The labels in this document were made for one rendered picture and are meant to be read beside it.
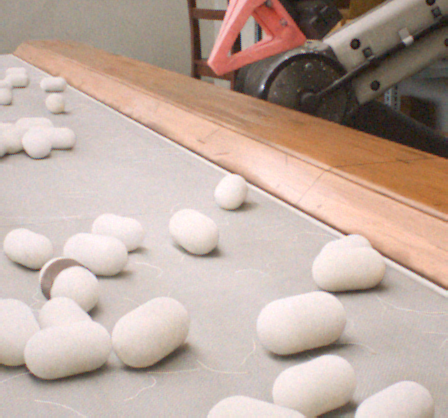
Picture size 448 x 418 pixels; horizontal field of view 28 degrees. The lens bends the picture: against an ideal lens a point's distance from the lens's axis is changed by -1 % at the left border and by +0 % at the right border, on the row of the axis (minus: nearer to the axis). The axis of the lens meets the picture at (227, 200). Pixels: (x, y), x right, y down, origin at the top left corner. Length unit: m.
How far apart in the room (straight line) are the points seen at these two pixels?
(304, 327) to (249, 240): 0.17
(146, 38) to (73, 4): 0.49
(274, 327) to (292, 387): 0.05
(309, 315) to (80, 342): 0.09
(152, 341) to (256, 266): 0.14
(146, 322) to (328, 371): 0.07
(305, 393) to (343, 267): 0.13
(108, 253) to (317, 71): 0.72
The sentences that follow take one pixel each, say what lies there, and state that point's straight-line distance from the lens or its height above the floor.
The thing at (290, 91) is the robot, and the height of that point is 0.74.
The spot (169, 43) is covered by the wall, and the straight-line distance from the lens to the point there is 5.61.
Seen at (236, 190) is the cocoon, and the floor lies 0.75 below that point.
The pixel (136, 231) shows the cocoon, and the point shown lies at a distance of 0.49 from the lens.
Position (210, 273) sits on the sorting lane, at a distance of 0.46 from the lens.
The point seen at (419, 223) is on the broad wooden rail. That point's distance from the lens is 0.49.
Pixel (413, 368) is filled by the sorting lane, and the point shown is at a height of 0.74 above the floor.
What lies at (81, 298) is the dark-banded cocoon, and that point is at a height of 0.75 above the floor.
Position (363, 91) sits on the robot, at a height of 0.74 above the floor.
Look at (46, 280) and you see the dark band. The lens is 0.41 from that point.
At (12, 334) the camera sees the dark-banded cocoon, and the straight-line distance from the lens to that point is 0.35.
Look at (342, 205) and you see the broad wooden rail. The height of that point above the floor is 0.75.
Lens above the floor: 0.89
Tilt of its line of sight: 14 degrees down
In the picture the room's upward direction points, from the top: straight up
